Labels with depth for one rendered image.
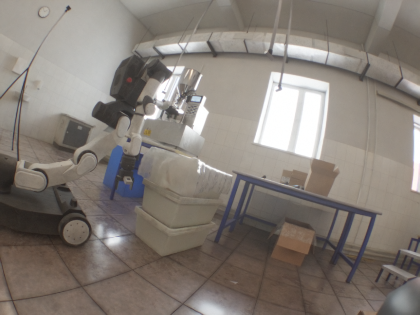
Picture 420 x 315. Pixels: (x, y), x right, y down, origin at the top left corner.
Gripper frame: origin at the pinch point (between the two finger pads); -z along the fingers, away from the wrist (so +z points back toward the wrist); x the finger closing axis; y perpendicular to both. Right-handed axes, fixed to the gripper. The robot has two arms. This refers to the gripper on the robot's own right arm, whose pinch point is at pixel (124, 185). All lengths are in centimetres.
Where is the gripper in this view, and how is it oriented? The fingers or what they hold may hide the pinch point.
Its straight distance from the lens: 115.8
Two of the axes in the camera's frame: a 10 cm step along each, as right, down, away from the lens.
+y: -7.9, -2.1, 5.7
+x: 5.6, 1.2, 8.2
